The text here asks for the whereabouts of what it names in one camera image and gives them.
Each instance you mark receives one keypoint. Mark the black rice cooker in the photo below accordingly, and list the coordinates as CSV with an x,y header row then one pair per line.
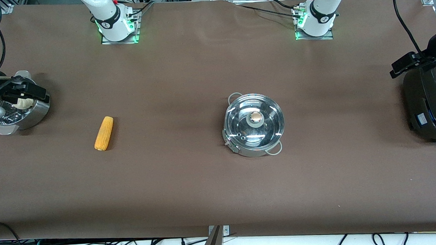
x,y
423,110

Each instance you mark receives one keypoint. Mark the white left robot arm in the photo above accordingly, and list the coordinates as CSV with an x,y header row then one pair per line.
x,y
322,15

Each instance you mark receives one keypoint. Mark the metal table edge bracket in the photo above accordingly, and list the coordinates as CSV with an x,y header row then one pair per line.
x,y
225,230

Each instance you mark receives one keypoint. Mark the yellow corn cob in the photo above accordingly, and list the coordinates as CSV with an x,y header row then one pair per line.
x,y
104,133

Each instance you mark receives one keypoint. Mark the glass pot lid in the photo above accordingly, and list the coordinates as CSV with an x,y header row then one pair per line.
x,y
269,116

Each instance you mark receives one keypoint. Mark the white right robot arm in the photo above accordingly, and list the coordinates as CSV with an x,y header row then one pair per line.
x,y
110,20

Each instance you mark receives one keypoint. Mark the brown table cover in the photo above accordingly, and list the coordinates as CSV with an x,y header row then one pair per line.
x,y
206,193

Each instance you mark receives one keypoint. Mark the white steamed bun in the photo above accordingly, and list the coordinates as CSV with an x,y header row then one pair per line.
x,y
24,104

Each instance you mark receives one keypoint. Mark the steel cooking pot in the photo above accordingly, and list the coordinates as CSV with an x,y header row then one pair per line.
x,y
248,152

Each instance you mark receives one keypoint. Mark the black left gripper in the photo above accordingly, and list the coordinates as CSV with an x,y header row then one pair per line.
x,y
428,60

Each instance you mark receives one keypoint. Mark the steel steamer pot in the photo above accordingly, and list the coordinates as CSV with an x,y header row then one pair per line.
x,y
37,115

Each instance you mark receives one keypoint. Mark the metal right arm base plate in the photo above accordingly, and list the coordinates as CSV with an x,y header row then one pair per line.
x,y
106,41

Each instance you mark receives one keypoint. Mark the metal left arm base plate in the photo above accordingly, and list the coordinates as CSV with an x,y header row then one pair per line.
x,y
328,37

